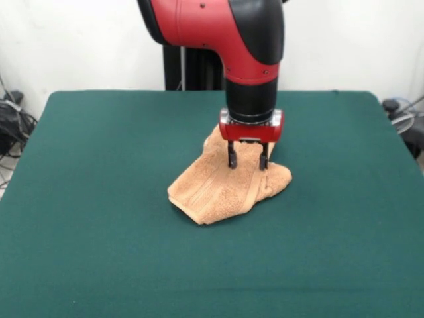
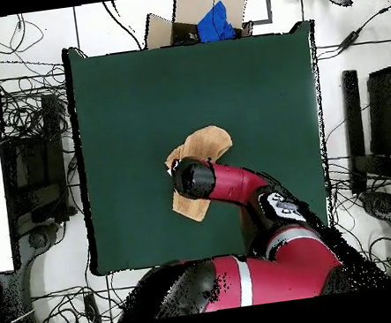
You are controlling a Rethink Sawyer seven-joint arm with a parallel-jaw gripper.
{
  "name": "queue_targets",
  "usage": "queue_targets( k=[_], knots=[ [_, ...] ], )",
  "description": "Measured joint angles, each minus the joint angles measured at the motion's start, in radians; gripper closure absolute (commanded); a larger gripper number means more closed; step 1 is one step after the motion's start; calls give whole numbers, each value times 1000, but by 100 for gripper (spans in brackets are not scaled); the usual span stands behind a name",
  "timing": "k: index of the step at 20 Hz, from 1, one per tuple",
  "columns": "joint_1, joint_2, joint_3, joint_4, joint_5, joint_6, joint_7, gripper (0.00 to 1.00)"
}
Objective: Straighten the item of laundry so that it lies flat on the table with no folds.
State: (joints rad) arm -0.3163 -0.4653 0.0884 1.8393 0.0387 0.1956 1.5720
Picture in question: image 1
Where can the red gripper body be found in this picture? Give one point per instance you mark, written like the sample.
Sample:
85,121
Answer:
251,132

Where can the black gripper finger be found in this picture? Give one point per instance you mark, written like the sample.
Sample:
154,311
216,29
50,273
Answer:
263,159
231,155

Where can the tan terry towel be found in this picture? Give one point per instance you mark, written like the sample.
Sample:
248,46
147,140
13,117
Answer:
215,198

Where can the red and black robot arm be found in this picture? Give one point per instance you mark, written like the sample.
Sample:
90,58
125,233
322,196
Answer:
205,23

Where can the dark green table cloth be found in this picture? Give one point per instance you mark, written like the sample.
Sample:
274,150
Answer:
99,232

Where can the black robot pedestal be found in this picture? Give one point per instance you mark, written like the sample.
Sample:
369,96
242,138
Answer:
172,73

